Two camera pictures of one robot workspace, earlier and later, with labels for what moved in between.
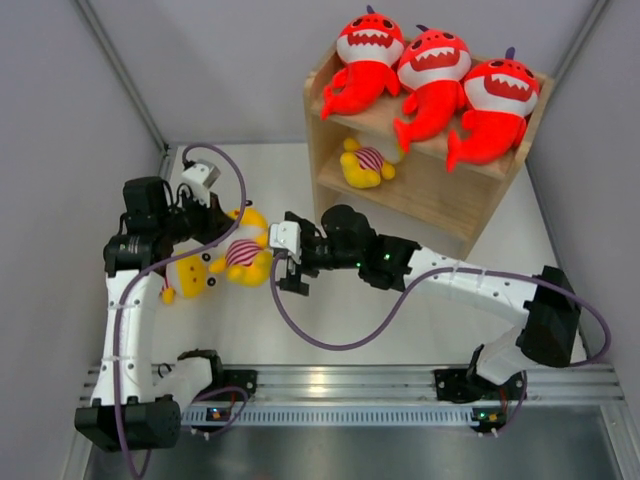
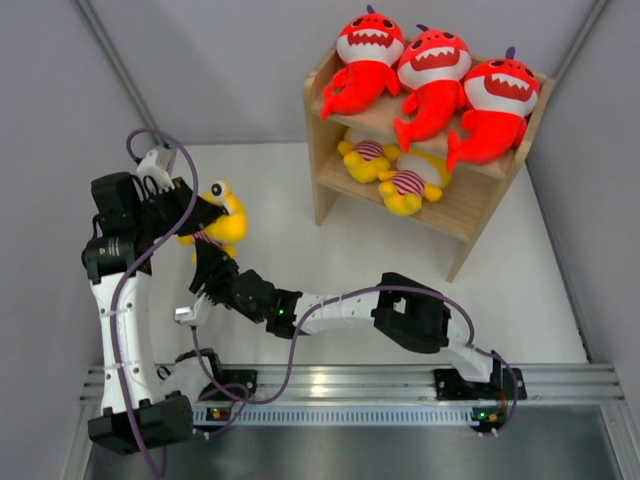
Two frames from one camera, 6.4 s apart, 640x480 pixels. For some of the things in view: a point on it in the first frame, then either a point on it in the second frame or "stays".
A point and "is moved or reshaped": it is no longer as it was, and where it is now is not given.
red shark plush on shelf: [369, 46] stays
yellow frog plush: [248, 262] -> [420, 176]
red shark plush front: [499, 94] stays
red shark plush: [432, 68] stays
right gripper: [293, 283] -> [214, 266]
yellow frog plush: [363, 167] is moved or reshaped
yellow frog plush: [192, 277] -> [225, 232]
